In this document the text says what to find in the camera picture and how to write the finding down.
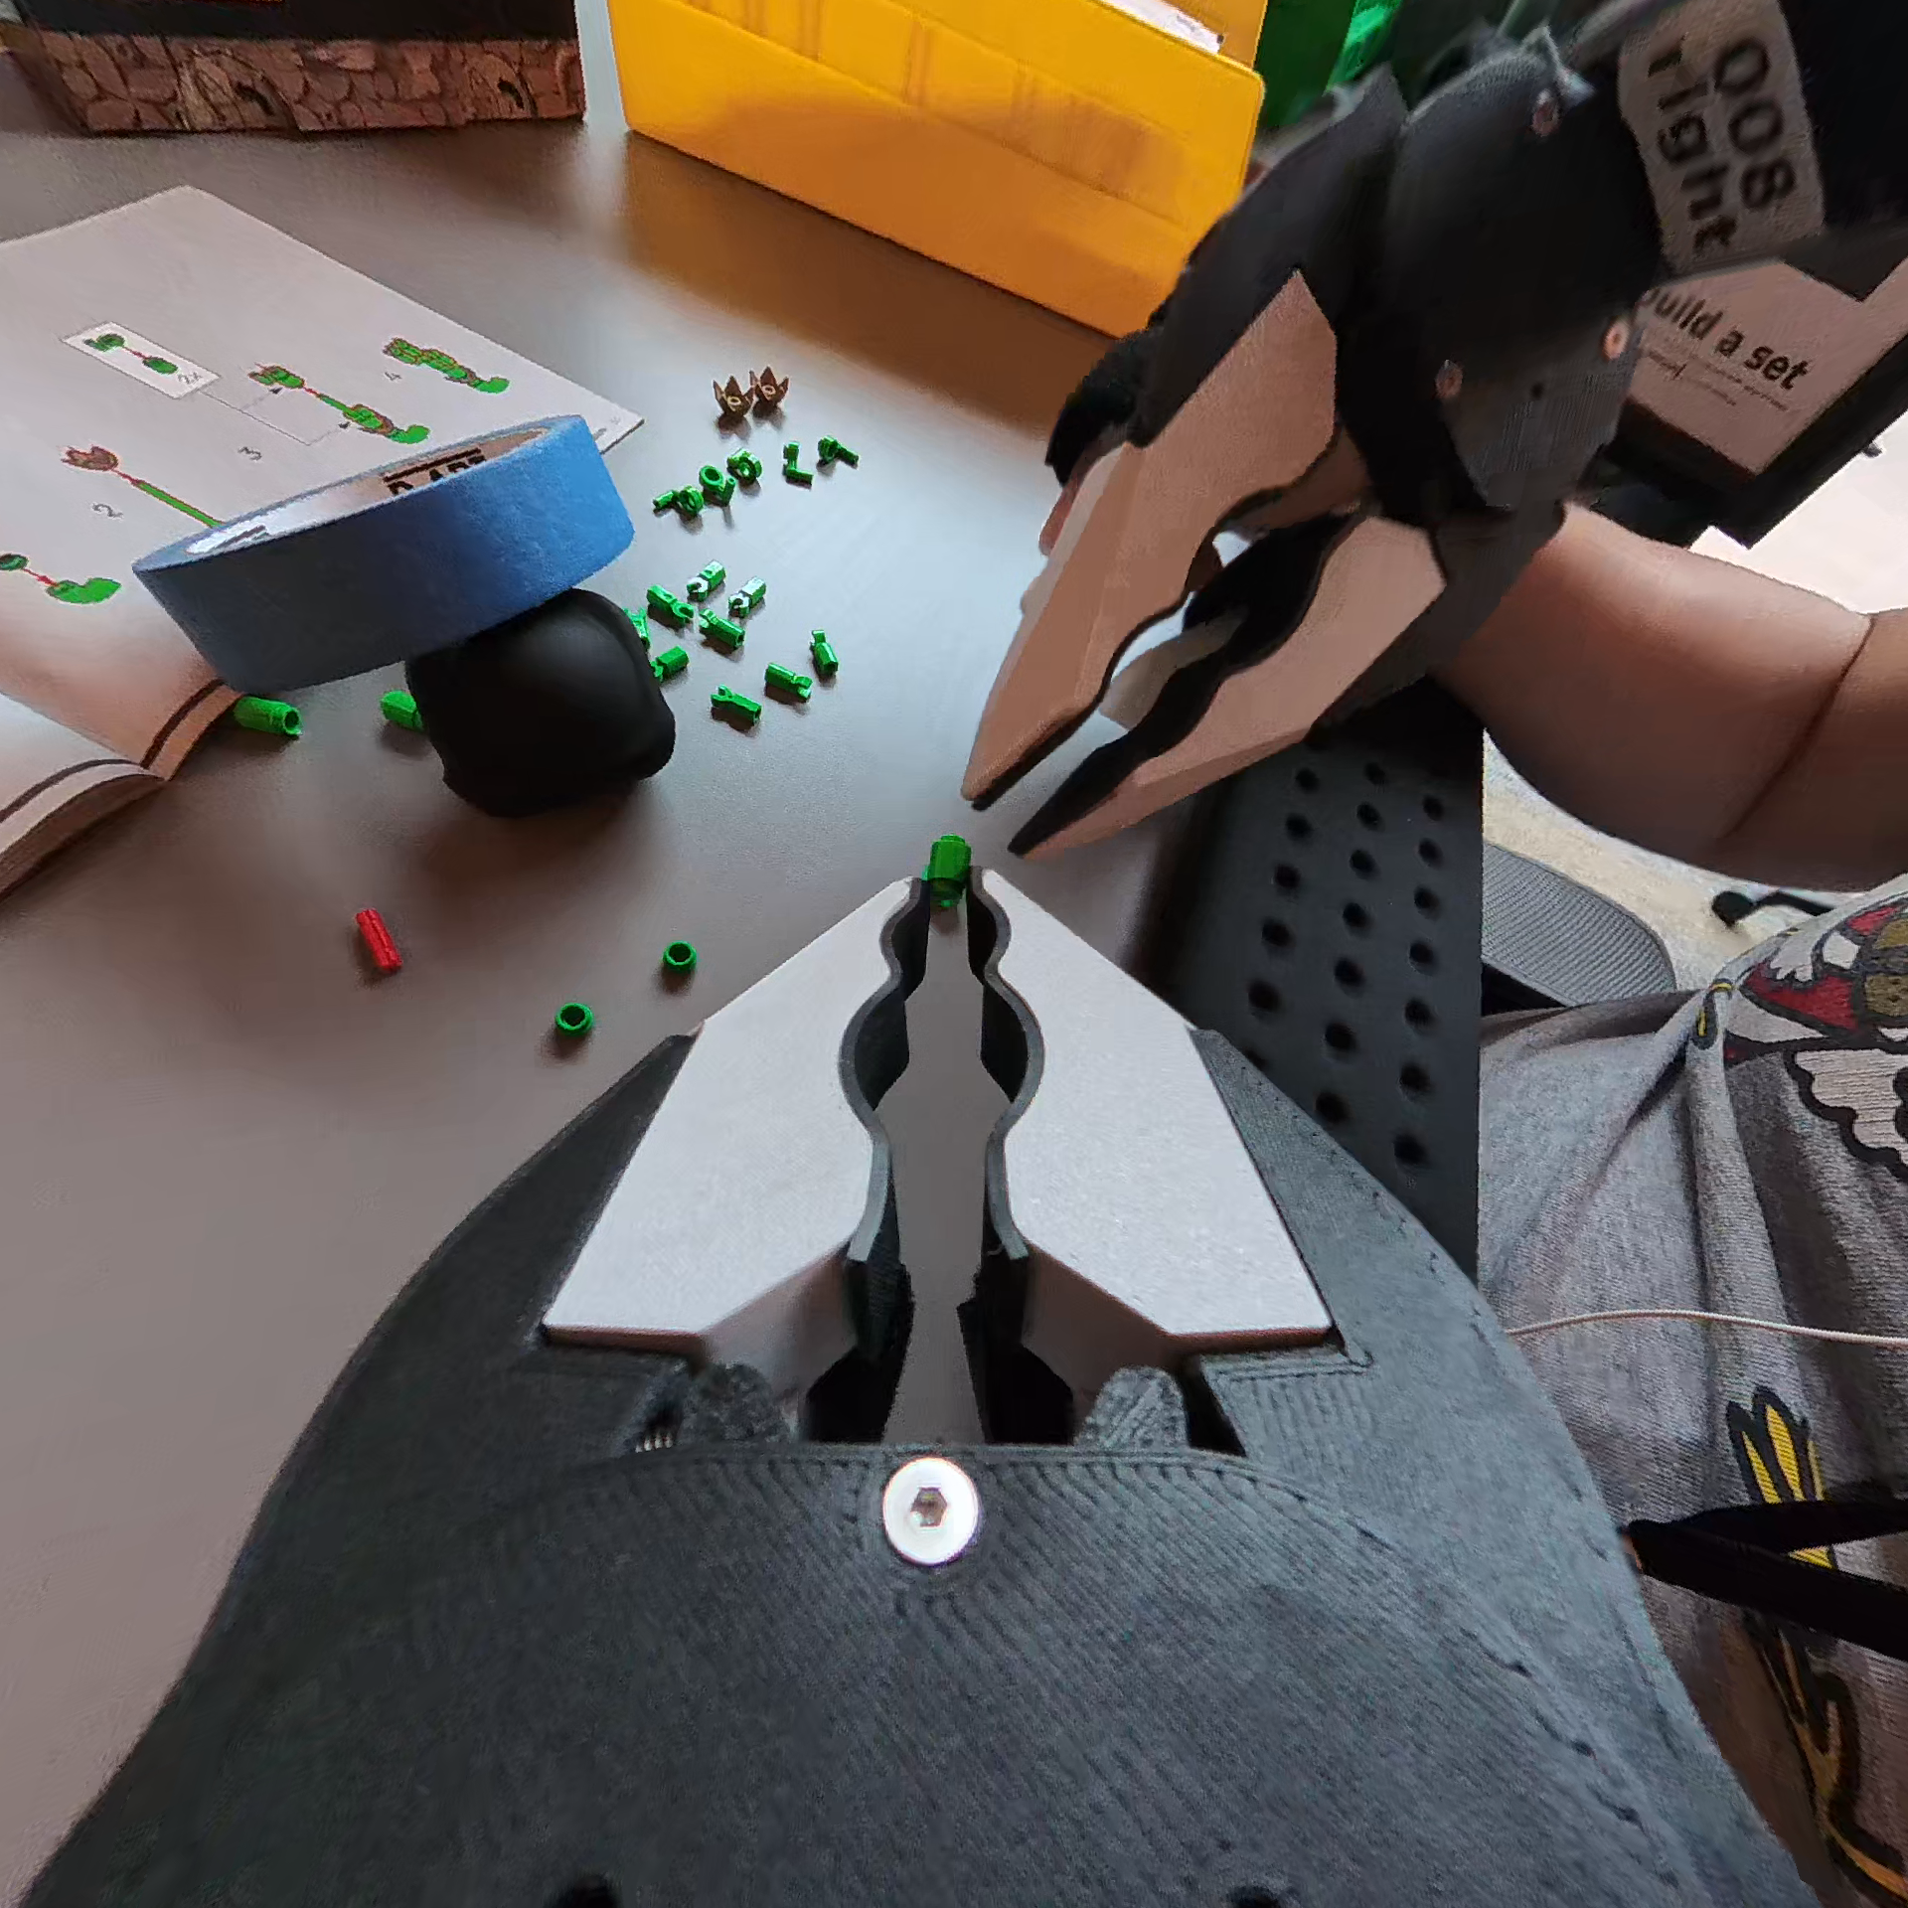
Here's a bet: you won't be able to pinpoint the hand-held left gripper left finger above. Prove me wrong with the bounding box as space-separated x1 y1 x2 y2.
542 877 917 1395

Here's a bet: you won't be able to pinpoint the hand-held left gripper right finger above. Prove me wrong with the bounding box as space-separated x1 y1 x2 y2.
972 868 1334 1395

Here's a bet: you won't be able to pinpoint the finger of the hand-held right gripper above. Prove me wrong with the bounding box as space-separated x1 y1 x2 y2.
1010 507 1447 868
958 273 1374 817

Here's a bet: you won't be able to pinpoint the person's right forearm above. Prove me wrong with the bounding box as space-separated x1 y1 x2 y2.
1439 505 1876 898

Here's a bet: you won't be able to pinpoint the scattered green lego clip pieces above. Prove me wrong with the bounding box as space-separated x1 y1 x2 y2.
633 435 860 732

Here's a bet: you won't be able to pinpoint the lego set box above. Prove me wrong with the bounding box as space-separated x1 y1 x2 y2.
0 0 586 137

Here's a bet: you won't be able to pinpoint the lego instruction booklet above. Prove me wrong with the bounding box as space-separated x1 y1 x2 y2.
0 187 645 898

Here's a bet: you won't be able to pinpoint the green plastic bin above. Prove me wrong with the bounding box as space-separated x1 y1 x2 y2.
1259 0 1404 128

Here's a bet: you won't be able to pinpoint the black framed marker sign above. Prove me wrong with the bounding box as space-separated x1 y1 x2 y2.
1617 254 1908 545

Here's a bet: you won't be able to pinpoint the yellow plastic bin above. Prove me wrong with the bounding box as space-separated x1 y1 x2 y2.
609 0 1266 336

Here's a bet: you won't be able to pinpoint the black office chair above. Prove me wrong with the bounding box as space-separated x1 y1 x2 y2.
1484 842 1838 1017

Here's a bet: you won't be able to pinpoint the person's grey printed shirt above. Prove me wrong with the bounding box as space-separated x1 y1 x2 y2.
1477 878 1908 1908

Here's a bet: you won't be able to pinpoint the black rounded case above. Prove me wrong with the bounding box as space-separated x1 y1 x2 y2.
404 589 677 820

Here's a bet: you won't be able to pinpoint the blue masking tape roll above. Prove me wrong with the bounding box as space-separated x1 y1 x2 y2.
132 413 637 694

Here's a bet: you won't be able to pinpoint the black badge reel lanyard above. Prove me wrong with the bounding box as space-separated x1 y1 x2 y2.
1625 1496 1908 1622

